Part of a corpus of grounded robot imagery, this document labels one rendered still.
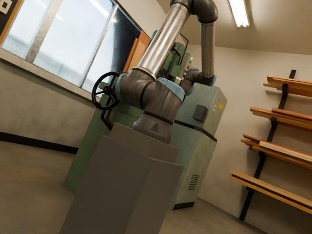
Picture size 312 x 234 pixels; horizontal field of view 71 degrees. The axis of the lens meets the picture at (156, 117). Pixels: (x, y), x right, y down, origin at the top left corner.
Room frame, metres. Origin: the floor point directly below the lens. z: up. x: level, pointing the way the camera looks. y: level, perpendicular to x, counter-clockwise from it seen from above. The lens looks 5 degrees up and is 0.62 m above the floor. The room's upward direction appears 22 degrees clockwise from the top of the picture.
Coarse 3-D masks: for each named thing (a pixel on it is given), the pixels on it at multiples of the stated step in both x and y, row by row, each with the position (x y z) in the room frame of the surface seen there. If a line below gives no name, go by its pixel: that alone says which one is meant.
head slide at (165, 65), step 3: (168, 54) 1.85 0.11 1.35; (171, 54) 1.89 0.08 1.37; (168, 57) 1.86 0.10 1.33; (171, 57) 1.90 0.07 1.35; (165, 60) 1.85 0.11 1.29; (168, 60) 1.88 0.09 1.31; (165, 63) 1.86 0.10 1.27; (168, 63) 1.89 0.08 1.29; (162, 66) 1.85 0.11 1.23; (165, 66) 1.88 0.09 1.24; (168, 66) 1.91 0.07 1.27; (156, 75) 1.87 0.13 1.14
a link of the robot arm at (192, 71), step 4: (188, 68) 1.66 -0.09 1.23; (192, 68) 1.62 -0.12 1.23; (196, 68) 1.62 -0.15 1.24; (188, 72) 1.63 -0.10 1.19; (192, 72) 1.61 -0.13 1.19; (196, 72) 1.60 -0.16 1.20; (188, 76) 1.61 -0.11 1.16; (192, 76) 1.61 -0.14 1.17; (196, 76) 1.59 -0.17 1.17; (192, 80) 1.61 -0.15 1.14; (196, 80) 1.61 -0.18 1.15
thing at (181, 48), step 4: (180, 44) 1.92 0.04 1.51; (180, 48) 1.92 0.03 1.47; (184, 48) 1.96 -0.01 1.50; (176, 52) 1.93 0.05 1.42; (180, 52) 1.92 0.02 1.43; (176, 56) 1.92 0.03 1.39; (176, 60) 1.92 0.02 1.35; (180, 60) 1.97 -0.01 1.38; (172, 64) 1.92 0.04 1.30; (176, 64) 1.94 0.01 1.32; (172, 68) 1.91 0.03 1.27
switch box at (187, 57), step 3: (186, 54) 1.98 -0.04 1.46; (189, 54) 1.96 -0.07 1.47; (183, 57) 1.98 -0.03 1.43; (186, 57) 1.97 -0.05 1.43; (189, 57) 1.96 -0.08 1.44; (192, 57) 2.01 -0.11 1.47; (183, 60) 1.98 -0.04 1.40; (186, 60) 1.96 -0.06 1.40; (189, 60) 1.99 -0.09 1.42; (192, 60) 2.03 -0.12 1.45; (183, 63) 1.97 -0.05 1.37; (186, 63) 1.96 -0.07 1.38; (183, 66) 1.97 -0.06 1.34; (186, 66) 1.97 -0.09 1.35; (189, 66) 2.02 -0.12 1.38; (186, 72) 2.04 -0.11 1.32
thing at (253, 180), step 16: (272, 80) 3.01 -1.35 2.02; (288, 80) 2.81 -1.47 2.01; (256, 112) 3.02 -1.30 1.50; (272, 112) 2.86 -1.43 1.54; (288, 112) 2.71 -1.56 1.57; (272, 128) 3.20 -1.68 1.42; (304, 128) 2.85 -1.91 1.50; (256, 144) 2.97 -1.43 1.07; (272, 144) 2.81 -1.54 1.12; (288, 160) 2.73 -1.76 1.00; (304, 160) 2.57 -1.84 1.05; (240, 176) 2.91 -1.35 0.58; (256, 176) 3.19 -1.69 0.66; (272, 192) 2.76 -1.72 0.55; (288, 192) 2.64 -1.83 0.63; (304, 208) 2.49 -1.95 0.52
